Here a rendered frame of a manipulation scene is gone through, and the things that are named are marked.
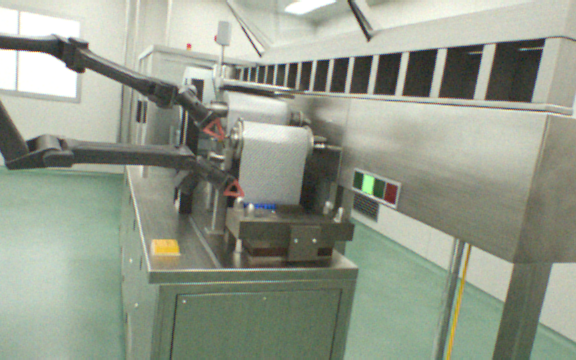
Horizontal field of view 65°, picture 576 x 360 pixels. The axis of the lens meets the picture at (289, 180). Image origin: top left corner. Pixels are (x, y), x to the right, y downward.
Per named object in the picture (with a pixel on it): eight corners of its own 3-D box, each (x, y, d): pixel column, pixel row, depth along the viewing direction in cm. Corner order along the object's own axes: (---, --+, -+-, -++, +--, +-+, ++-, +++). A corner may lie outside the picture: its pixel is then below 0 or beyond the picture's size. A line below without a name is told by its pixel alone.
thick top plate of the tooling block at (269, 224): (225, 224, 149) (227, 206, 148) (330, 227, 165) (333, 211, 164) (237, 239, 135) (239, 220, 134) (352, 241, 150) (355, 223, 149)
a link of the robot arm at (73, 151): (45, 150, 111) (38, 130, 118) (42, 170, 113) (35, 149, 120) (201, 158, 138) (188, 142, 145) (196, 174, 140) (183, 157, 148)
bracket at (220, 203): (203, 230, 164) (212, 147, 159) (220, 230, 166) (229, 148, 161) (206, 234, 159) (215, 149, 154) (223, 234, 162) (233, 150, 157)
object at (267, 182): (234, 210, 154) (241, 157, 151) (297, 212, 163) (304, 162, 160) (235, 210, 154) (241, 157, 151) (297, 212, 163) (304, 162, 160)
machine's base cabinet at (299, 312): (117, 255, 365) (125, 151, 351) (196, 255, 390) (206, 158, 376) (131, 551, 136) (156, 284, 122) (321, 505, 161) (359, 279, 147)
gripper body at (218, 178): (222, 194, 146) (204, 182, 143) (216, 187, 155) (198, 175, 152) (234, 178, 146) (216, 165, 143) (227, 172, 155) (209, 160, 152)
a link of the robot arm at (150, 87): (59, 66, 155) (63, 35, 151) (72, 66, 160) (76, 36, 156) (162, 112, 144) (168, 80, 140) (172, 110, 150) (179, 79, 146)
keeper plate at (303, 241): (285, 258, 142) (290, 225, 140) (313, 258, 146) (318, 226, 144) (288, 261, 140) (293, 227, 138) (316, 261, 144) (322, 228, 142)
